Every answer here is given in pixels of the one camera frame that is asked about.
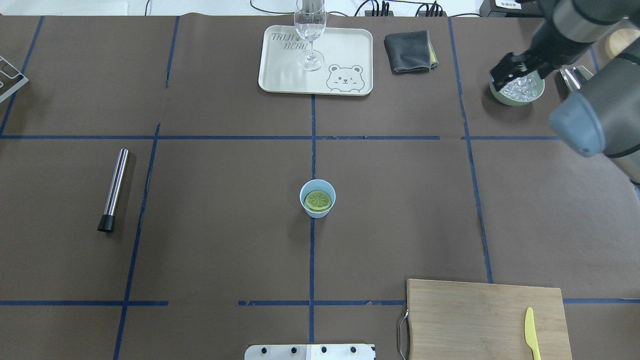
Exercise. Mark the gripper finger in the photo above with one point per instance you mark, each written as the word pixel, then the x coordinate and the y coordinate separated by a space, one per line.
pixel 509 68

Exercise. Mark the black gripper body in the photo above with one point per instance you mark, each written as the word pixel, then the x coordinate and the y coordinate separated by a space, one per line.
pixel 546 51

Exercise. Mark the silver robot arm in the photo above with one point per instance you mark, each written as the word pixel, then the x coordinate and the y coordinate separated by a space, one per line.
pixel 602 117

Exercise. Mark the wooden cup tree stand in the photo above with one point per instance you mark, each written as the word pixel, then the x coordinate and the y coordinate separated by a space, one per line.
pixel 619 40

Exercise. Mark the light blue cup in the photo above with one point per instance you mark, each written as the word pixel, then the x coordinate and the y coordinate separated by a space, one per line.
pixel 319 184

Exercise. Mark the green bowl of ice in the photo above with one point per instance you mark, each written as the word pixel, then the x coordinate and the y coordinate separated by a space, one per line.
pixel 520 91

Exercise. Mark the steel ice scoop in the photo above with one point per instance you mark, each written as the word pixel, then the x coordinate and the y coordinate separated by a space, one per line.
pixel 575 77

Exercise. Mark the grey folded cloth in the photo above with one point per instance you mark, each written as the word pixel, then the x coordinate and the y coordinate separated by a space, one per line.
pixel 410 52

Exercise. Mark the cream bear tray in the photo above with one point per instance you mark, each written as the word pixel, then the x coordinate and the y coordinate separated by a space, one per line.
pixel 340 62

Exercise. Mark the clear wine glass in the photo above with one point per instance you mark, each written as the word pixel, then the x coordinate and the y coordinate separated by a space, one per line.
pixel 310 20

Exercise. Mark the wooden cutting board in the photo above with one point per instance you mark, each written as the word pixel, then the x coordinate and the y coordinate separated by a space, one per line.
pixel 455 320

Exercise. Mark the yellow plastic knife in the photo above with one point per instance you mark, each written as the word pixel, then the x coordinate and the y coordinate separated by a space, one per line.
pixel 530 333

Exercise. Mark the steel muddler black tip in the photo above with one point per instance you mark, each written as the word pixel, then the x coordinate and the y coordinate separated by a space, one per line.
pixel 107 221

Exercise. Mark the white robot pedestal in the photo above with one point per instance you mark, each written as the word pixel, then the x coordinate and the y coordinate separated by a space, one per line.
pixel 331 351

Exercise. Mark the white wire cup rack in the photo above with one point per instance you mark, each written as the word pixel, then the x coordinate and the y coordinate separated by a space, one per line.
pixel 11 79

